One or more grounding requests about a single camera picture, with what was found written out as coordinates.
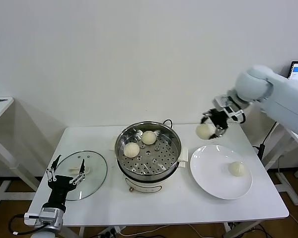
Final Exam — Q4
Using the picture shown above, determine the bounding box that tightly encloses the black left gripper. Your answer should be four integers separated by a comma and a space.
46, 155, 86, 208

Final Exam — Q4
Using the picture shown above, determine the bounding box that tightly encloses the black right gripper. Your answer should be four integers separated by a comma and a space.
201, 109, 230, 139

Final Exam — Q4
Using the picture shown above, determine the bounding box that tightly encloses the white steamed baozi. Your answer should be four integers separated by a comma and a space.
228, 161, 246, 177
141, 130, 157, 145
195, 123, 216, 140
123, 142, 141, 158

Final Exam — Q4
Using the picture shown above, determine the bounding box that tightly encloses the round glass lid white handle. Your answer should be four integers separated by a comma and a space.
53, 149, 108, 201

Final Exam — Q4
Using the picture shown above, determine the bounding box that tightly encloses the stainless steel perforated steamer basket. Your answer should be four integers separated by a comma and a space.
115, 120, 182, 176

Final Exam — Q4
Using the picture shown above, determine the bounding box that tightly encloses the white electric cooker base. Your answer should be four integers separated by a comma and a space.
108, 137, 189, 195

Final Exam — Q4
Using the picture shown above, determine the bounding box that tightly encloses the round white plate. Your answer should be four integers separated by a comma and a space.
190, 144, 253, 200

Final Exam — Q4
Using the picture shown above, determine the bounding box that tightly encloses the white power strip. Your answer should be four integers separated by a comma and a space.
99, 226, 123, 237

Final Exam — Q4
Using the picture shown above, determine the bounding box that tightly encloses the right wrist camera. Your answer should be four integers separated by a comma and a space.
213, 95, 246, 124

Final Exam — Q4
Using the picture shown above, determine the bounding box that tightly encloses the black cable plug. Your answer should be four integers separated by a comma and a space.
252, 142, 266, 158

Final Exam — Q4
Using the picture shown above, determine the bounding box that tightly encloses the white laptop cable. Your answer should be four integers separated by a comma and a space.
263, 121, 277, 144

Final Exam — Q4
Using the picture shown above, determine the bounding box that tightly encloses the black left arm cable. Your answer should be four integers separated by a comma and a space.
8, 214, 40, 236

